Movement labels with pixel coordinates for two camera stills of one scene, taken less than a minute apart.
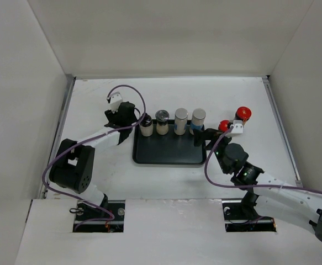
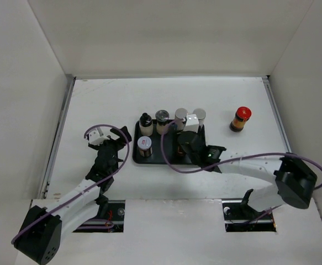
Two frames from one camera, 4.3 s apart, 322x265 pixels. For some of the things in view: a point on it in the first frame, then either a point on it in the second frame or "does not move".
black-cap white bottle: [146, 126] does not move
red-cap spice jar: [242, 113] does not move
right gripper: [209, 134] -> [183, 149]
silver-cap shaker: [198, 118] does not move
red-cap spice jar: [223, 125] -> [179, 150]
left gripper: [111, 115] -> [119, 133]
